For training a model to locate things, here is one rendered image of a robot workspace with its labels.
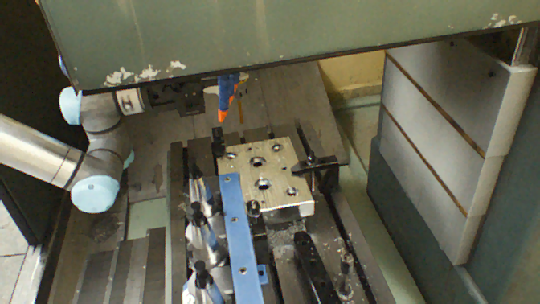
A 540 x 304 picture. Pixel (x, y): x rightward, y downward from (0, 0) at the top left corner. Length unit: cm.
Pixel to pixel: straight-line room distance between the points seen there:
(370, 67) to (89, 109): 157
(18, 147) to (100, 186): 15
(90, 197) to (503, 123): 74
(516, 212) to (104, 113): 81
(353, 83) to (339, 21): 169
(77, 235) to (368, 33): 134
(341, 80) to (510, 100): 141
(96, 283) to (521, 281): 111
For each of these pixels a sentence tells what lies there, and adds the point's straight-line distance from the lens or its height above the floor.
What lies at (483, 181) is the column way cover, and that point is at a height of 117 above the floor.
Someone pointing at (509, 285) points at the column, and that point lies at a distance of 105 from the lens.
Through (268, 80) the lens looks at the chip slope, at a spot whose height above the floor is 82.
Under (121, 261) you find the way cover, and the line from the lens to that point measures 145.
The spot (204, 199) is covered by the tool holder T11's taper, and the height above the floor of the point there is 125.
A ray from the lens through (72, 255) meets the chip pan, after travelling 161.
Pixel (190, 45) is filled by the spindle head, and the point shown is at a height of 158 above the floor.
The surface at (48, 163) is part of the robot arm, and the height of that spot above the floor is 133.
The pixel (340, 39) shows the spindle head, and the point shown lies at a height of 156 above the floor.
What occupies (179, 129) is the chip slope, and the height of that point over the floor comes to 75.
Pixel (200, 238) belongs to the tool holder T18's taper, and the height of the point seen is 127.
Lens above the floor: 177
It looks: 38 degrees down
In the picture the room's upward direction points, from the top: 6 degrees counter-clockwise
